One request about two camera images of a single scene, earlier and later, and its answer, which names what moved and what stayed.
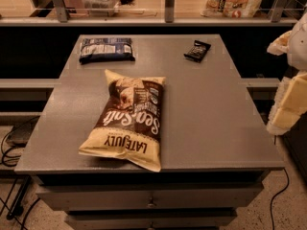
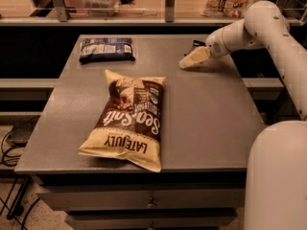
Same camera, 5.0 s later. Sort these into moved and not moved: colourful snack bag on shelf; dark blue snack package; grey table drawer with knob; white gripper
Moved: white gripper
Not moved: colourful snack bag on shelf; dark blue snack package; grey table drawer with knob
